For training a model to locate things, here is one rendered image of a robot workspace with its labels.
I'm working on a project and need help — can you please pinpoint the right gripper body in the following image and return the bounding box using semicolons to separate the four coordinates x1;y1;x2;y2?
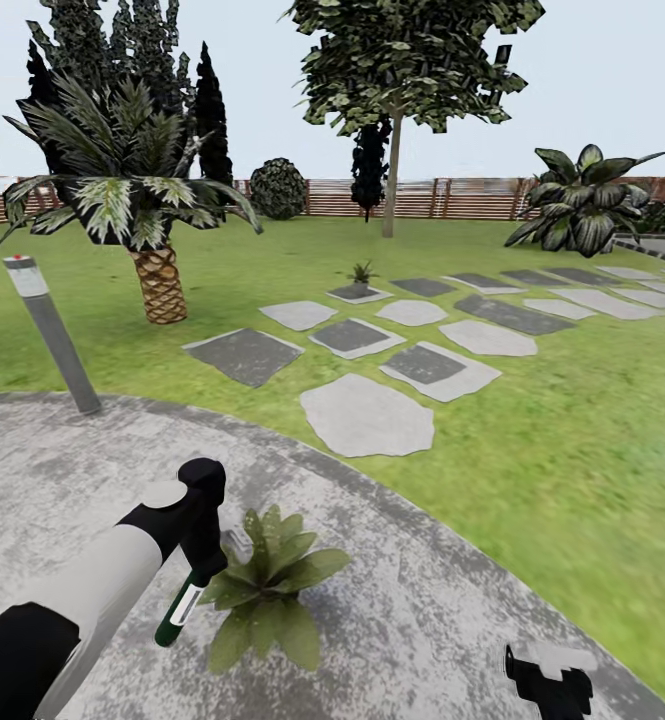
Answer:
514;661;591;716

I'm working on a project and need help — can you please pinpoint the insectifuge atomizer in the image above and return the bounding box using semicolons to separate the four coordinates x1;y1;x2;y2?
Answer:
154;571;205;647

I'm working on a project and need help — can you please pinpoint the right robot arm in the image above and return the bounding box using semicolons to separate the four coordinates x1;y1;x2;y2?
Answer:
505;643;599;720

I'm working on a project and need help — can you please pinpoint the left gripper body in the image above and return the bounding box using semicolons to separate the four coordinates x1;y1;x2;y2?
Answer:
179;521;228;584

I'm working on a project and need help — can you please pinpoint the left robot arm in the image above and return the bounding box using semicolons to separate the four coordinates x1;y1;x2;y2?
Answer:
0;458;254;720

